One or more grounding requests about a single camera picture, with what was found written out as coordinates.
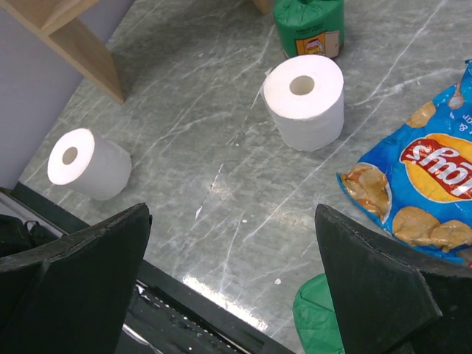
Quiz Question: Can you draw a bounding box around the green roll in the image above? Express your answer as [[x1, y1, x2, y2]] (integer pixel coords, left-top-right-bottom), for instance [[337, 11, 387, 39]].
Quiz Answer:
[[273, 0, 344, 58], [293, 274, 345, 354]]

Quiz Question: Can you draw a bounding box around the wooden two-tier shelf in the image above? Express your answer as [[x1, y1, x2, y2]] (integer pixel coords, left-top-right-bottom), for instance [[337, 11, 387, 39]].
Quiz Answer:
[[0, 0, 274, 105]]

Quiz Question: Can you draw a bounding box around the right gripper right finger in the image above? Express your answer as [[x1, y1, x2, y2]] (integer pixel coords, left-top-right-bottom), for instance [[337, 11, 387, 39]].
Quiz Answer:
[[314, 204, 471, 353]]

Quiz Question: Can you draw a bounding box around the white roll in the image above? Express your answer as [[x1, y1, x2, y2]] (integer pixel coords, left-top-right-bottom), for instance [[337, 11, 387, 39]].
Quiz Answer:
[[47, 128, 132, 201], [261, 55, 344, 152]]

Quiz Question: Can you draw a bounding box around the blue Lays chips bag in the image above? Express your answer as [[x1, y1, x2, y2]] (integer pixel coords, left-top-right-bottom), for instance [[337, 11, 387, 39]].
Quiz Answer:
[[337, 66, 471, 264]]

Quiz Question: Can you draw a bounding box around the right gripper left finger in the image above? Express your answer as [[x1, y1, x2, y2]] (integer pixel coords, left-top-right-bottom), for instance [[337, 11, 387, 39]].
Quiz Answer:
[[1, 204, 151, 353]]

